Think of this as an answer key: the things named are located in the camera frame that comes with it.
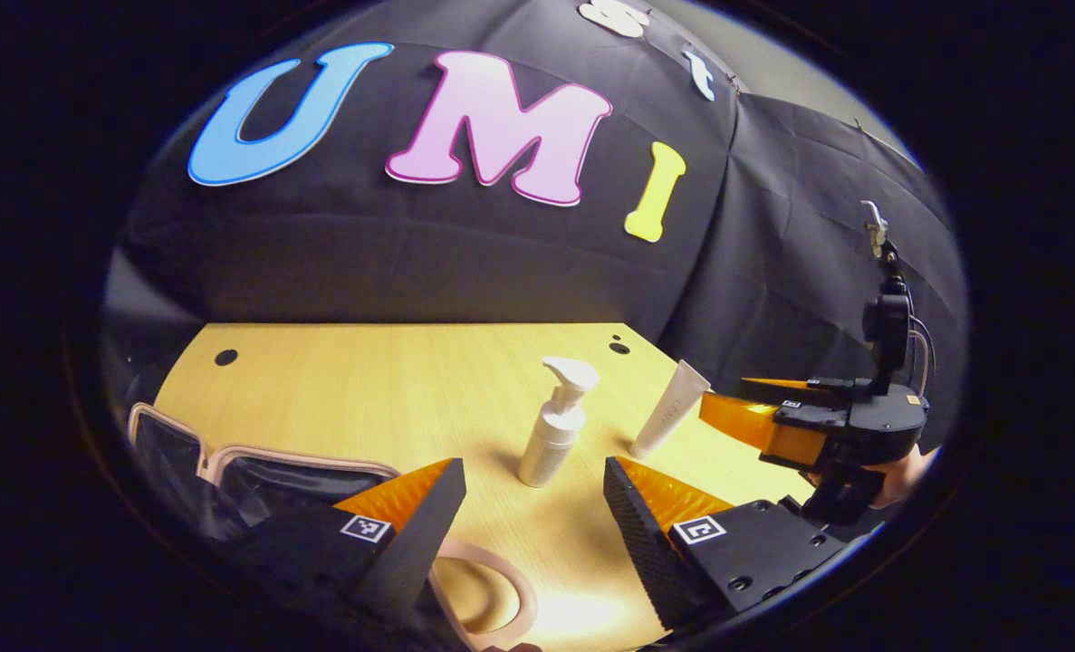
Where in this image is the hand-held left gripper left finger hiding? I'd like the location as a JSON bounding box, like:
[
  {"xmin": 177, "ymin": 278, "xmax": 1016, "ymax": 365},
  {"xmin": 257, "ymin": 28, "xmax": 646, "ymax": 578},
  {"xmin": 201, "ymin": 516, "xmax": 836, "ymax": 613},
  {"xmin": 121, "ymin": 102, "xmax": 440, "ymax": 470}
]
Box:
[{"xmin": 227, "ymin": 457, "xmax": 467, "ymax": 637}]

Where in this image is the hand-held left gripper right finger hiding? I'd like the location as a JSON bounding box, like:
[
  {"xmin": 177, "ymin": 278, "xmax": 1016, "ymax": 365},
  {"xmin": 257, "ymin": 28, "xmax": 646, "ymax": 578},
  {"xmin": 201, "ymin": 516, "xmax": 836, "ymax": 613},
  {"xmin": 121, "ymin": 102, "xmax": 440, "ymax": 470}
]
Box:
[{"xmin": 603, "ymin": 456, "xmax": 851, "ymax": 633}]

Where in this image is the white cream tube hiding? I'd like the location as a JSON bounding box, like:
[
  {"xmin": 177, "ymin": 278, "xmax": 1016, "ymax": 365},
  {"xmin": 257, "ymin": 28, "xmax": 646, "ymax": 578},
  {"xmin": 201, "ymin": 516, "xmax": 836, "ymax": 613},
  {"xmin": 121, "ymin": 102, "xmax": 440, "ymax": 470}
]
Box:
[{"xmin": 629, "ymin": 360, "xmax": 712, "ymax": 460}]

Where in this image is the white pump bottle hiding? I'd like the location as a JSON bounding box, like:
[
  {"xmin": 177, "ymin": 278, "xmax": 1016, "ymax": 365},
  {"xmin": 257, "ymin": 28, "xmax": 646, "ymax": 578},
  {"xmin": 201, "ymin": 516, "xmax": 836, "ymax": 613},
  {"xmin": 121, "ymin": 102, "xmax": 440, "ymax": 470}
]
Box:
[{"xmin": 518, "ymin": 356, "xmax": 600, "ymax": 489}]

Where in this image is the black backdrop cloth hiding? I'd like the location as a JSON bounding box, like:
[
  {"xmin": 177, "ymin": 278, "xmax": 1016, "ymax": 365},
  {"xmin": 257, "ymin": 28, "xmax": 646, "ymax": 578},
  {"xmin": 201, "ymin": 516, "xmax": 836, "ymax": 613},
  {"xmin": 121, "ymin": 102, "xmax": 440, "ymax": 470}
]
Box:
[{"xmin": 102, "ymin": 0, "xmax": 968, "ymax": 454}]

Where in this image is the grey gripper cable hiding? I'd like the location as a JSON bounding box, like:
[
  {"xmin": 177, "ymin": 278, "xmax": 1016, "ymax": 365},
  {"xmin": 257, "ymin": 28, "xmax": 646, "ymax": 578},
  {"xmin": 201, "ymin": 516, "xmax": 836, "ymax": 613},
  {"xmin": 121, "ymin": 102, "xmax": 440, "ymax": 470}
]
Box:
[{"xmin": 908, "ymin": 317, "xmax": 938, "ymax": 399}]

